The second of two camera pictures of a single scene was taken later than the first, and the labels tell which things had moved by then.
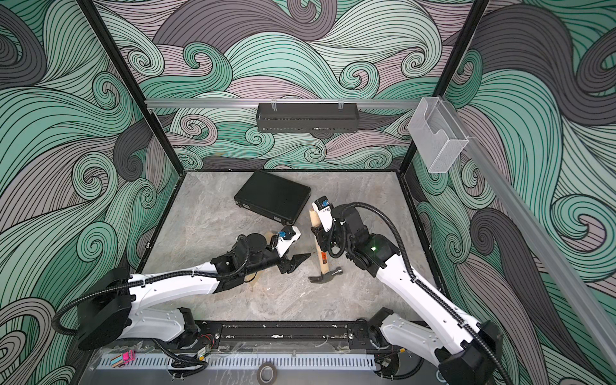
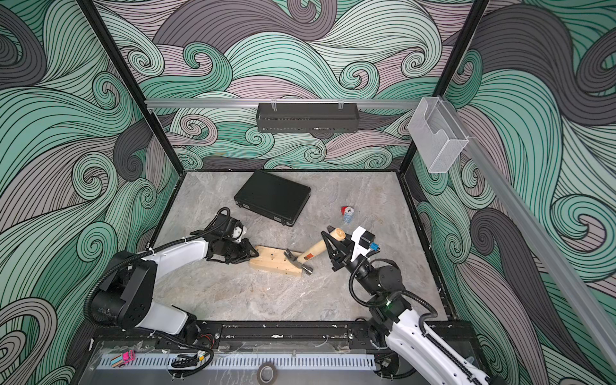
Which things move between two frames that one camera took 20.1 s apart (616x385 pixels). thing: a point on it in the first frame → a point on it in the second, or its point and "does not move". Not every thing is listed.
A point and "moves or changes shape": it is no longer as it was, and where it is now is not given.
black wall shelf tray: [307, 117] does not move
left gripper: [293, 262] → [245, 255]
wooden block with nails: [255, 277] moves or changes shape
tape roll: [273, 370] does not move
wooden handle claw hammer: [322, 261] moves or changes shape
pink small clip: [128, 356] does not move
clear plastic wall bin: [439, 133] does not move
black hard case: [277, 197] does not move
